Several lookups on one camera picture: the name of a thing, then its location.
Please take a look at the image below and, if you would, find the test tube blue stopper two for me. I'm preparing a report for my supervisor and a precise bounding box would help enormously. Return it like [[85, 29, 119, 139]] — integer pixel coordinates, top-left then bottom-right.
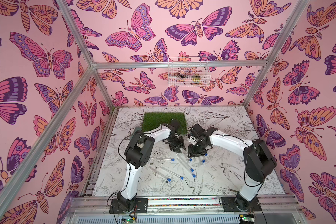
[[177, 154, 197, 178]]

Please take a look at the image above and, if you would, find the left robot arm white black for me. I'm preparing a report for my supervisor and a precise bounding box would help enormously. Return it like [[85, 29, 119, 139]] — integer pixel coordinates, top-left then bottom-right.
[[111, 119, 186, 213]]

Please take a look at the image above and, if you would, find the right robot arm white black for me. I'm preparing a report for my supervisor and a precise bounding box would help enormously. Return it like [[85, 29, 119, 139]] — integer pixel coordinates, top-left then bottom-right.
[[188, 124, 276, 211]]

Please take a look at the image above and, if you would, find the green artificial grass mat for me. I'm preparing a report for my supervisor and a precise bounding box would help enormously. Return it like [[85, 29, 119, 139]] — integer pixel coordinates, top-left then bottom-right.
[[142, 112, 187, 135]]

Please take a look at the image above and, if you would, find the green object in basket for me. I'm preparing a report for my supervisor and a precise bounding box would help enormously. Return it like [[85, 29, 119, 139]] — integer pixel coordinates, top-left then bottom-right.
[[192, 75, 201, 85]]

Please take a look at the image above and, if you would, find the white wire basket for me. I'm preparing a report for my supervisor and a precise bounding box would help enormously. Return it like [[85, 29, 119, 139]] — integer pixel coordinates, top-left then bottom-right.
[[167, 61, 211, 88]]

